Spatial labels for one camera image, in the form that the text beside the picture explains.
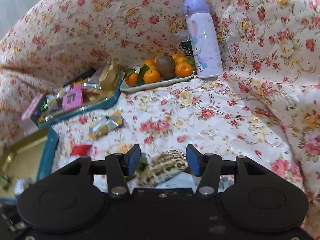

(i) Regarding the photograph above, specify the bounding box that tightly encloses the red white candy packet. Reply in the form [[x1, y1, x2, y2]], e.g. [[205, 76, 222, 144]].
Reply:
[[70, 144, 92, 157]]

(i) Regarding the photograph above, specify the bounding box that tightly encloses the brown patterned snack packet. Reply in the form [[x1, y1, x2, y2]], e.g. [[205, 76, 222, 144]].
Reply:
[[136, 150, 188, 188]]

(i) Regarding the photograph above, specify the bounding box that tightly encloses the teal tin of snacks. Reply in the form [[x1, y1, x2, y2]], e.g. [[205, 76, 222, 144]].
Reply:
[[36, 61, 123, 128]]

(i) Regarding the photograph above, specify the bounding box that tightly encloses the silver yellow snack packet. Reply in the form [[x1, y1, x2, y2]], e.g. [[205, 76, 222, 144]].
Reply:
[[88, 111, 123, 139]]

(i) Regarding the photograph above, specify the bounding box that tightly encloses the white fruit plate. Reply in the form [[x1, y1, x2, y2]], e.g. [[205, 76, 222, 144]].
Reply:
[[119, 67, 194, 93]]

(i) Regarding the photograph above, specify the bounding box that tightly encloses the floral sofa cover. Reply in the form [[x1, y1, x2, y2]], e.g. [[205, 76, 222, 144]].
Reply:
[[1, 0, 319, 239]]

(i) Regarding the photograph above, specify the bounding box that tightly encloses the pink snack packet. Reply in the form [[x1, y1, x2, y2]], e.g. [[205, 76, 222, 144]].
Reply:
[[62, 85, 82, 111]]

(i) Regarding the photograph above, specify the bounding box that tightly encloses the front left mandarin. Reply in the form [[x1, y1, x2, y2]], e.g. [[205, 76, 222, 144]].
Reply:
[[125, 72, 138, 87]]

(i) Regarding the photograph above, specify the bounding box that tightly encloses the mandarin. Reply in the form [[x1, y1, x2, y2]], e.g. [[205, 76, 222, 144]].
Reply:
[[125, 72, 138, 87], [175, 62, 194, 78], [143, 69, 161, 84]]

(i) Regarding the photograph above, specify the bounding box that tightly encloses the beige paper snack bag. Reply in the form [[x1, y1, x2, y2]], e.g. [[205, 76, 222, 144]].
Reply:
[[99, 59, 119, 90]]

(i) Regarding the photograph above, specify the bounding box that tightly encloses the empty gold teal tin tray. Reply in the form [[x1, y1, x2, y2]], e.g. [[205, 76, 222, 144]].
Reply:
[[1, 127, 59, 203]]

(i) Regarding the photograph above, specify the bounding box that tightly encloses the front middle mandarin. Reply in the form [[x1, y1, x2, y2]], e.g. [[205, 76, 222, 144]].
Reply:
[[143, 69, 161, 84]]

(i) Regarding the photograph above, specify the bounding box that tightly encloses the red white snack box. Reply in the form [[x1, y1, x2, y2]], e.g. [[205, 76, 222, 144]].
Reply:
[[18, 93, 46, 136]]

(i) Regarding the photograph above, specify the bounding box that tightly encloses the right mandarin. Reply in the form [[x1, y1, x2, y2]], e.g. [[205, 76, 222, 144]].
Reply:
[[175, 62, 194, 78]]

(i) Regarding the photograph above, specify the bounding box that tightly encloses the lilac rabbit thermos bottle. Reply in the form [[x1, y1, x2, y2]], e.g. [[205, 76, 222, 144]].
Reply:
[[183, 0, 222, 79]]

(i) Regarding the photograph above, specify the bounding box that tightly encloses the brown kiwi fruit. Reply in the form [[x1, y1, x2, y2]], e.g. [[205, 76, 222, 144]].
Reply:
[[156, 56, 176, 80]]

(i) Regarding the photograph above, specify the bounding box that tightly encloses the dark coffee can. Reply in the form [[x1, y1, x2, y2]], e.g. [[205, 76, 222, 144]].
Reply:
[[180, 36, 194, 59]]

